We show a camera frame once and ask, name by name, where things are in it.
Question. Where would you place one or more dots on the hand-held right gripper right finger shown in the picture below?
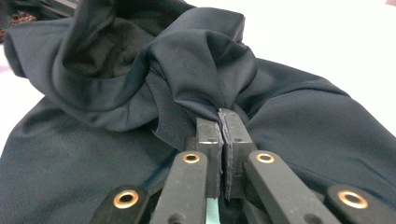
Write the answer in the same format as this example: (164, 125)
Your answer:
(238, 140)

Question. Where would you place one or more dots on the black and green shirt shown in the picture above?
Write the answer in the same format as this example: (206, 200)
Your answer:
(124, 93)

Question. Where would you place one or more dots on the white table board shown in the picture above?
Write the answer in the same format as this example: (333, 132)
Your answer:
(327, 37)

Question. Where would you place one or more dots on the brown wicker basket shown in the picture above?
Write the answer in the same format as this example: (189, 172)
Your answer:
(19, 19)

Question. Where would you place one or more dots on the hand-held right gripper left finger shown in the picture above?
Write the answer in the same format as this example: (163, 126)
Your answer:
(207, 146)

